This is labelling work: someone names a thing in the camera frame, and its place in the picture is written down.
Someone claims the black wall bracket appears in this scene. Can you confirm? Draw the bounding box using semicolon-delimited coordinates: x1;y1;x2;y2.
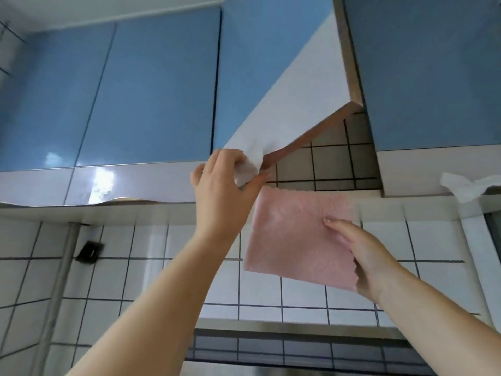
75;240;105;265

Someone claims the blue cabinet door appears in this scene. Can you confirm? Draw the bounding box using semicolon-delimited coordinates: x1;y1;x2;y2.
341;0;501;198
0;23;117;208
64;5;222;207
211;0;365;198

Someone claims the person's left hand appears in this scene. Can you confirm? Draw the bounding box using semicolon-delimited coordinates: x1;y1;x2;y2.
190;149;271;247

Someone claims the grey metal pipe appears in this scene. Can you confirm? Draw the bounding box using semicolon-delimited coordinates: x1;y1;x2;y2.
29;222;85;376

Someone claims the person's right forearm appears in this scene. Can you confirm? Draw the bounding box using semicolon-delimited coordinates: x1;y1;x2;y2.
374;263;501;376

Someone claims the person's right hand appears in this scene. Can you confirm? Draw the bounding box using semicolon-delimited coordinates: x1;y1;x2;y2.
323;217;398;304

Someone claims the white paper tissue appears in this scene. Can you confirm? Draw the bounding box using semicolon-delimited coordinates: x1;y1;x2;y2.
234;150;264;188
440;172;500;204

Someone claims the stainless steel range hood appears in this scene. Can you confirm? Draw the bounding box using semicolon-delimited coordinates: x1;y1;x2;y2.
183;319;436;376

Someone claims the person's left forearm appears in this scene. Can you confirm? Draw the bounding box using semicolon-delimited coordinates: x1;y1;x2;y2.
64;228;241;376

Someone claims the pink cleaning cloth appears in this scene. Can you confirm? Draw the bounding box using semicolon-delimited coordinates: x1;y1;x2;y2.
243;186;361;293

